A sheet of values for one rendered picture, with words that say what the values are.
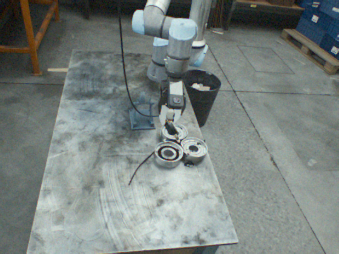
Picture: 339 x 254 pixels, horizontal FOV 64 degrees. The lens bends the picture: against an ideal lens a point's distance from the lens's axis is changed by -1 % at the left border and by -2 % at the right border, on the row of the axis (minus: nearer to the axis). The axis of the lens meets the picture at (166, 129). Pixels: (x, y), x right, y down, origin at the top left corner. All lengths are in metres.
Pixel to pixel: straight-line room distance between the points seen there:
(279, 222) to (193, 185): 1.18
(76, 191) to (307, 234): 1.61
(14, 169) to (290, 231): 1.90
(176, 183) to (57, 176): 0.40
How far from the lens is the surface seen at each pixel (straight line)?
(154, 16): 0.98
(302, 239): 2.10
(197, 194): 0.97
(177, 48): 0.86
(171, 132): 0.99
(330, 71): 4.39
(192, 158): 1.03
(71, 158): 1.04
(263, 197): 2.16
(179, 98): 0.86
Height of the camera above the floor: 1.56
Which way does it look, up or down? 41 degrees down
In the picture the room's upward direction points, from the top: 11 degrees clockwise
